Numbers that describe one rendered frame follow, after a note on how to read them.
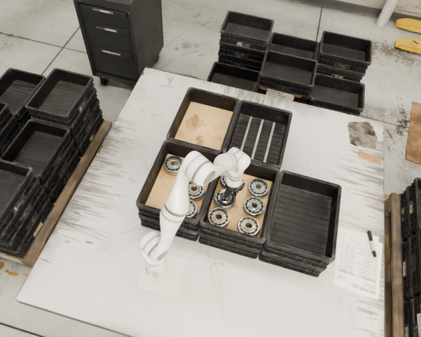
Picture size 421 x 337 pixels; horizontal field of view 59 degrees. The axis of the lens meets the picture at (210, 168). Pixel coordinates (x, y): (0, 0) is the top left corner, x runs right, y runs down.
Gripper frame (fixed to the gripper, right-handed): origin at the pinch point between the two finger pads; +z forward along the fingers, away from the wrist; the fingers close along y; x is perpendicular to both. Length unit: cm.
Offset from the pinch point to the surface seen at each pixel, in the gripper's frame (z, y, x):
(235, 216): 2.2, -2.7, -9.6
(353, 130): 14, 97, 11
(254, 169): -3.9, 17.4, 5.7
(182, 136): 2.2, -3.3, 45.2
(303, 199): 2.3, 32.1, -17.3
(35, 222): 59, -95, 66
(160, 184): 2.2, -26.5, 23.0
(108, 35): 27, 1, 178
